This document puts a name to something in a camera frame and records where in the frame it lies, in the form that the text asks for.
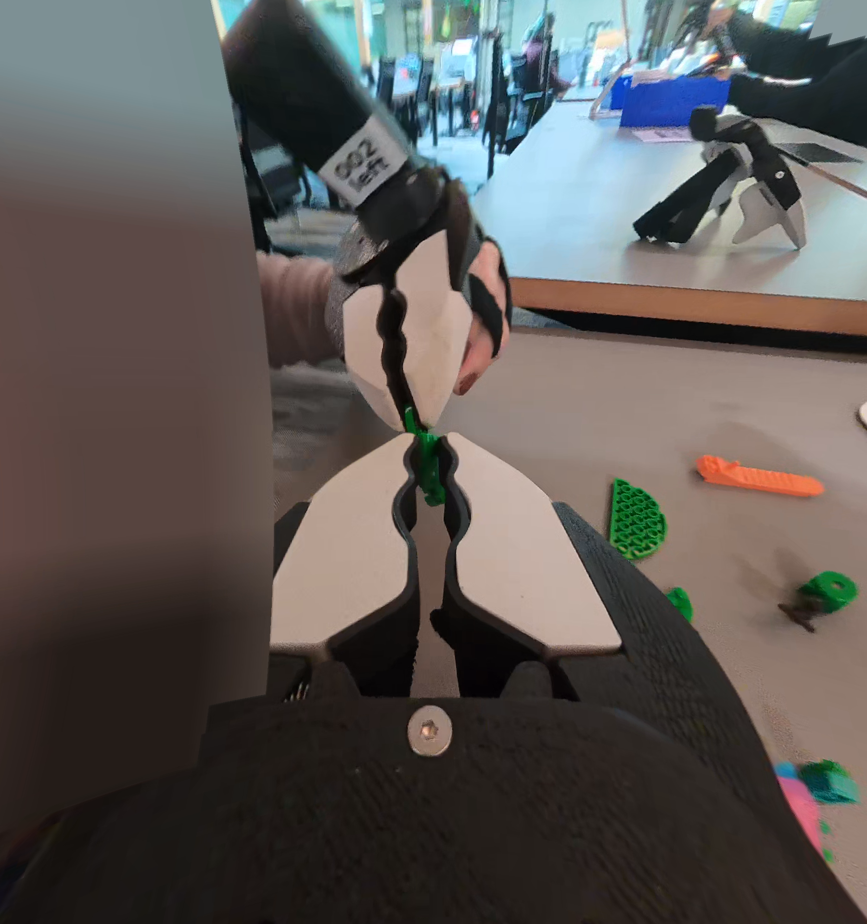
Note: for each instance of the green half-round lego plate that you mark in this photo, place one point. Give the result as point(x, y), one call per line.
point(637, 520)

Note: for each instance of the row of black chairs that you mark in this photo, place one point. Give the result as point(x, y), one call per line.
point(506, 94)

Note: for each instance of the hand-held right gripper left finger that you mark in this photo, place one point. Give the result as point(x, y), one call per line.
point(347, 548)

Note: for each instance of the person's left hand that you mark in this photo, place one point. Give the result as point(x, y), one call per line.
point(479, 361)

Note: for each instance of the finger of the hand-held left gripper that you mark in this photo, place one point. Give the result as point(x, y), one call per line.
point(365, 346)
point(430, 317)

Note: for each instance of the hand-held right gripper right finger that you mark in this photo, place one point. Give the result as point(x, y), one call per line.
point(527, 570)

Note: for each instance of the green round lego piece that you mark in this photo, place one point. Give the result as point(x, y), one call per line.
point(830, 592)

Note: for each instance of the orange brick separator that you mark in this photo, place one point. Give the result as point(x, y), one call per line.
point(755, 476)

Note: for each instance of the green lego stem piece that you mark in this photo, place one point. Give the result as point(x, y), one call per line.
point(426, 462)

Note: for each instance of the dark flat mat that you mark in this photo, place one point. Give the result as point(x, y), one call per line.
point(819, 152)

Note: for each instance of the blue box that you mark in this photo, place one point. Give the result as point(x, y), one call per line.
point(671, 101)

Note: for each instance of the pink and green lego build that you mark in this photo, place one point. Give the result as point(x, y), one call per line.
point(819, 790)

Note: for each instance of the small green lego piece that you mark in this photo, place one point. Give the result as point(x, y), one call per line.
point(680, 605)

